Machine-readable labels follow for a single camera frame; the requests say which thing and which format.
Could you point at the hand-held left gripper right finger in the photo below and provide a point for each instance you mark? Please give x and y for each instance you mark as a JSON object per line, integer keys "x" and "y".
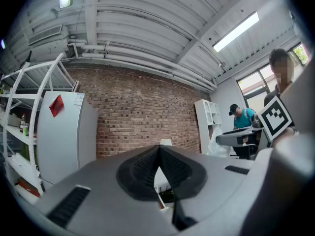
{"x": 184, "y": 178}

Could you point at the grey refrigerator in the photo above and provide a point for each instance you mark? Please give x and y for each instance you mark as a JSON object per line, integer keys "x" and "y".
{"x": 64, "y": 136}

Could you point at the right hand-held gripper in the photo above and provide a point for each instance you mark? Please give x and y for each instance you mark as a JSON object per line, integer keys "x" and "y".
{"x": 275, "y": 118}

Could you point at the white metal shelf rack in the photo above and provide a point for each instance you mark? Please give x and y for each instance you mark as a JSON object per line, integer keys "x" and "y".
{"x": 33, "y": 99}

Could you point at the white label sticker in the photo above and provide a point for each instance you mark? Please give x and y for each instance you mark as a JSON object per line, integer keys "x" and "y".
{"x": 78, "y": 101}

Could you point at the white desk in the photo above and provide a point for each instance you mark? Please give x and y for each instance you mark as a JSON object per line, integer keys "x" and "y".
{"x": 161, "y": 178}

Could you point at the red diamond sticker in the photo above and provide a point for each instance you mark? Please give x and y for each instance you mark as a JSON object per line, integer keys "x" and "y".
{"x": 56, "y": 105}

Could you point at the white open cabinet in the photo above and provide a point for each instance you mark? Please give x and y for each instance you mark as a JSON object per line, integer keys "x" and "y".
{"x": 204, "y": 124}

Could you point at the white shade table lamp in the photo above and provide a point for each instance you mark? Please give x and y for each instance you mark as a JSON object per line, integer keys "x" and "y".
{"x": 166, "y": 142}

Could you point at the dark framed window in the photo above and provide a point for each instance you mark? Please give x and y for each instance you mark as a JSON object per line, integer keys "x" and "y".
{"x": 256, "y": 82}

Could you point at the ceiling air conditioner unit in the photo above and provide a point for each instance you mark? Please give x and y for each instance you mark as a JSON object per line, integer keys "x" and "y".
{"x": 46, "y": 34}

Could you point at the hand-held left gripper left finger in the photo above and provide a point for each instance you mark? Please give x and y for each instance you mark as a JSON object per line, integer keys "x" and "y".
{"x": 135, "y": 178}

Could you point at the white plastic bag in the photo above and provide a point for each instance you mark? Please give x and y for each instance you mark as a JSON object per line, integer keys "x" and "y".
{"x": 216, "y": 146}

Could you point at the dark glass bottle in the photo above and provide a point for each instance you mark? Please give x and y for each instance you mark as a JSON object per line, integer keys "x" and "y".
{"x": 22, "y": 122}

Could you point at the white ceiling pipes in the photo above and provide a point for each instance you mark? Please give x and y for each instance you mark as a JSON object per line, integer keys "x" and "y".
{"x": 147, "y": 58}

